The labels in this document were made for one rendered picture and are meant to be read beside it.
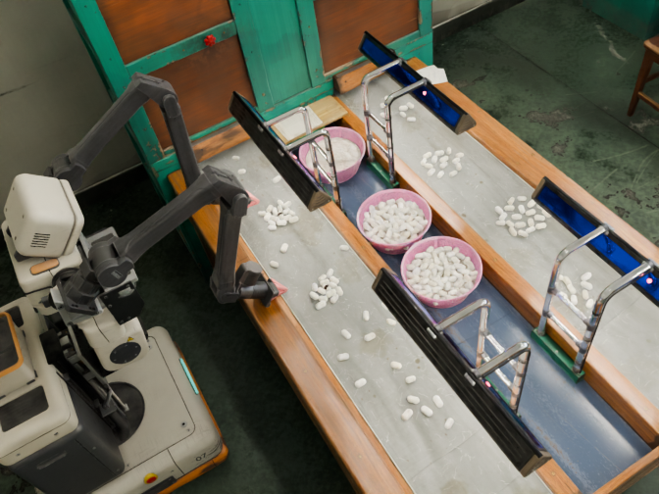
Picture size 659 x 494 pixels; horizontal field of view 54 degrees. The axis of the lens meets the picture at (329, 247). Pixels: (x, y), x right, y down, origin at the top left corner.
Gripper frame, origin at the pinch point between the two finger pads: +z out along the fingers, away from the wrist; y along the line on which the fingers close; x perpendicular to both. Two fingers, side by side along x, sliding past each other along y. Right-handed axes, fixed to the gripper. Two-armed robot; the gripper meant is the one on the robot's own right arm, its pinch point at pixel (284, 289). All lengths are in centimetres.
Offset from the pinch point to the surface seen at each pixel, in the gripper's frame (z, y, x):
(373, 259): 23.7, -6.4, -20.1
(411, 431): 8, -63, -4
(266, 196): 12.3, 45.0, -7.6
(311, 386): -7.5, -36.4, 5.8
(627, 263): 37, -68, -72
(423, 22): 77, 80, -83
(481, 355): 22, -59, -29
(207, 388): 17, 28, 84
